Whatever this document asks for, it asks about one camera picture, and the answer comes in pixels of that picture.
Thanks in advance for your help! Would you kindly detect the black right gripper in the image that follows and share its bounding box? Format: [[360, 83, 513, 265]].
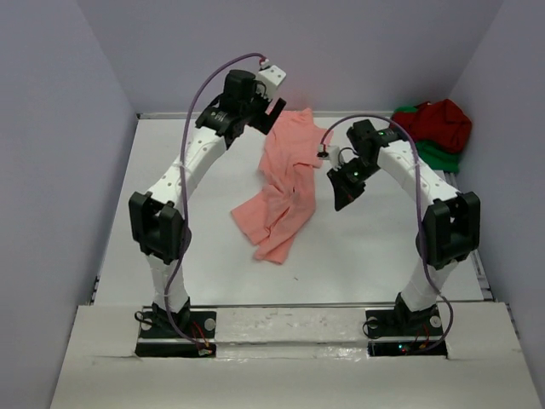
[[329, 156, 383, 211]]

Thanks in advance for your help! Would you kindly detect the pink t shirt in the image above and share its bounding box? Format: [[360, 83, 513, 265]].
[[231, 108, 325, 264]]

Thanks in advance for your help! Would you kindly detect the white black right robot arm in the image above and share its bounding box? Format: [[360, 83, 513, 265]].
[[317, 114, 481, 341]]

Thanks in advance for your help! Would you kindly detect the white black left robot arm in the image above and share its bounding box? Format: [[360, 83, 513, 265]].
[[129, 65, 286, 338]]

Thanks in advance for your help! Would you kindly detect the green t shirt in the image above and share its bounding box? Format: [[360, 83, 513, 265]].
[[393, 106, 460, 174]]

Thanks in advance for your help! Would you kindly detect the red t shirt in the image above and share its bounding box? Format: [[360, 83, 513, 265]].
[[392, 99, 473, 154]]

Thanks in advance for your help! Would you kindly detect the white foam strip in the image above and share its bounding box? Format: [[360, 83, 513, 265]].
[[215, 307, 368, 360]]

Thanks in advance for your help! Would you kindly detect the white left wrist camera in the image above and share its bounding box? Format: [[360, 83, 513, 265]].
[[256, 65, 286, 100]]

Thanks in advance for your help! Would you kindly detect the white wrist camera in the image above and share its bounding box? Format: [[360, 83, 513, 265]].
[[317, 145, 352, 169], [256, 65, 286, 100]]

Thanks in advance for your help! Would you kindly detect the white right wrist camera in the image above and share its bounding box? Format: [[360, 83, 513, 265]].
[[317, 145, 352, 169]]

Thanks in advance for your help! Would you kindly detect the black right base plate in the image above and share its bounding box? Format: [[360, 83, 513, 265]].
[[362, 307, 448, 358]]

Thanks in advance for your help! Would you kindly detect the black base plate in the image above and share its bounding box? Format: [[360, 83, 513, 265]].
[[362, 307, 448, 358], [135, 308, 217, 359]]

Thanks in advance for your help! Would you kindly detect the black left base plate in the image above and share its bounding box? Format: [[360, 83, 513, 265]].
[[135, 308, 217, 359]]

